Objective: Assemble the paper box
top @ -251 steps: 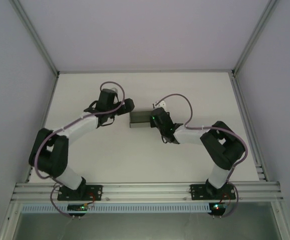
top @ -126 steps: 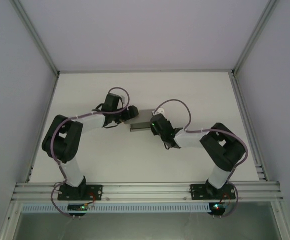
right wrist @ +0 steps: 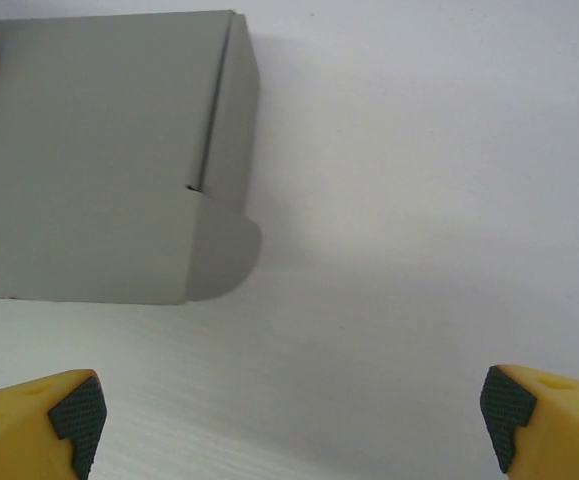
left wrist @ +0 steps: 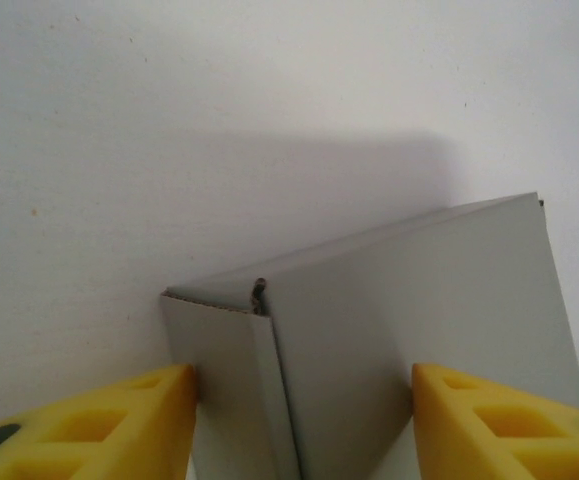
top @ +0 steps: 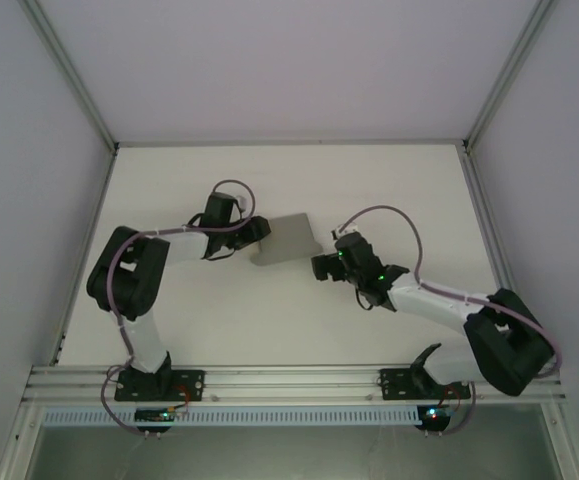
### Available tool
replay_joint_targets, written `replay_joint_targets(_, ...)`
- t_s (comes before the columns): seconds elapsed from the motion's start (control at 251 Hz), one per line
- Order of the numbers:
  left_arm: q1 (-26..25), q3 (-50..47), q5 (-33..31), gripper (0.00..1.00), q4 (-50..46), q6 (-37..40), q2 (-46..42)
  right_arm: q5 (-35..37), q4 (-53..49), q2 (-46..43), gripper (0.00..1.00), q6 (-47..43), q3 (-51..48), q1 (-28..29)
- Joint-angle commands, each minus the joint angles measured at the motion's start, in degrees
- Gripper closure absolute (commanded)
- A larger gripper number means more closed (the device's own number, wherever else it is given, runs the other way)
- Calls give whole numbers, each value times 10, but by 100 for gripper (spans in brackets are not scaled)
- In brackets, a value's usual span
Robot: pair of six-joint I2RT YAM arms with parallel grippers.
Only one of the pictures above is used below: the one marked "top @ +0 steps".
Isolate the grey cloth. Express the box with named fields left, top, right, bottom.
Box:
left=252, top=213, right=325, bottom=268

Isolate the right circuit board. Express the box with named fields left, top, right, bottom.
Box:
left=417, top=405, right=463, bottom=427

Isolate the circuit board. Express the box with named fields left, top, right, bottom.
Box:
left=417, top=405, right=463, bottom=427
left=134, top=407, right=190, bottom=427

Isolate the left circuit board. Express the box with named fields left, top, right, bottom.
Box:
left=134, top=407, right=190, bottom=427

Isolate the thin black left camera cable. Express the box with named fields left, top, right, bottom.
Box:
left=188, top=212, right=238, bottom=263

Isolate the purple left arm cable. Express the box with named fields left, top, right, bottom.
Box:
left=99, top=179, right=257, bottom=437

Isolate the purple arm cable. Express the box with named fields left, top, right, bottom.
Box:
left=99, top=179, right=257, bottom=437
left=336, top=204, right=564, bottom=437

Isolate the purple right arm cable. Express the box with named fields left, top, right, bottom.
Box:
left=336, top=204, right=564, bottom=437

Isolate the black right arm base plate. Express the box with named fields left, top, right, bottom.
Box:
left=378, top=368, right=472, bottom=402

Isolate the aluminium mounting rail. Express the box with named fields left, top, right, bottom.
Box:
left=21, top=363, right=568, bottom=404

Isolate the aluminium table side rail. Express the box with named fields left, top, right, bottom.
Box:
left=460, top=143, right=536, bottom=363
left=47, top=147, right=119, bottom=367

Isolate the slotted pale cable duct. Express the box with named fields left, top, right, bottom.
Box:
left=42, top=405, right=420, bottom=427

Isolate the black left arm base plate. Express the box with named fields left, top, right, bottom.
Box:
left=114, top=368, right=206, bottom=403

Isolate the red wire at left board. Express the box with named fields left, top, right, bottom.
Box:
left=171, top=384, right=195, bottom=414

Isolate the aluminium frame post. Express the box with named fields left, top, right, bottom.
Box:
left=21, top=0, right=121, bottom=152
left=0, top=402, right=46, bottom=480
left=540, top=402, right=579, bottom=480
left=461, top=0, right=558, bottom=151

